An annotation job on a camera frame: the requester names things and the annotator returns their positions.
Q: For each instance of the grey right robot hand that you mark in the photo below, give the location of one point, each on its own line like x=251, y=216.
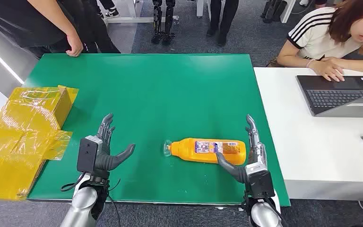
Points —
x=255, y=156

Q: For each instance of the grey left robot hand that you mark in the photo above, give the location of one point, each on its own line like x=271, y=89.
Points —
x=104, y=161

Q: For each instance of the orange plastic bottle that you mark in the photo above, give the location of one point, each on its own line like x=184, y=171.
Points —
x=184, y=150

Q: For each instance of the white table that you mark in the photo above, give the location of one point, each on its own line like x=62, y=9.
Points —
x=310, y=141

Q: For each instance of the yellow taped cardboard box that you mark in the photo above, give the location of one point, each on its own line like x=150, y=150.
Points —
x=18, y=141

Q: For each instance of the green table mat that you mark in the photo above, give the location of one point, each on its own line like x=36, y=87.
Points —
x=169, y=94

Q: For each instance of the brown bag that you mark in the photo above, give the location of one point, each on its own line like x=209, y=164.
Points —
x=272, y=63

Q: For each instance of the dark grey laptop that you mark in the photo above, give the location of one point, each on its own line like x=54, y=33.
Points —
x=341, y=97

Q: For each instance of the seated person's hand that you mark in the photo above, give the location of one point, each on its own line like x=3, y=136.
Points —
x=330, y=70

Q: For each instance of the standing person's hand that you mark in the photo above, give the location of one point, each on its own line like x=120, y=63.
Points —
x=74, y=45

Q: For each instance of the seated person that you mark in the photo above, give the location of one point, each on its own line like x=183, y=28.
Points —
x=316, y=34

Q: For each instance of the person's legs in black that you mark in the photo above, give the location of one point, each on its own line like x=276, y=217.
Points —
x=225, y=15

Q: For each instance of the white slanted desk leg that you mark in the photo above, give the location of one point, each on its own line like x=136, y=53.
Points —
x=287, y=11

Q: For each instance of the black humanoid robot legs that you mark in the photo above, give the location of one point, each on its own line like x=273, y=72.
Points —
x=169, y=18

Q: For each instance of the white furniture leg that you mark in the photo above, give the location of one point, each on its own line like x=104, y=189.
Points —
x=200, y=7

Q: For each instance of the standing person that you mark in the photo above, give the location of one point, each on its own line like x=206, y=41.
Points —
x=18, y=22

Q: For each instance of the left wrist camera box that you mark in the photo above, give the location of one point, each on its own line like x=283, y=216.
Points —
x=87, y=155

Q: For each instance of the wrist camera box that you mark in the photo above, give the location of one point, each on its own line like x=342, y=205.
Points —
x=87, y=155
x=261, y=185

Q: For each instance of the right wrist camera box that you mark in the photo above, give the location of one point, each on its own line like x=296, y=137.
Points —
x=261, y=185

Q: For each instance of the white desk frame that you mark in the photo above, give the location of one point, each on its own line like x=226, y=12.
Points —
x=128, y=19

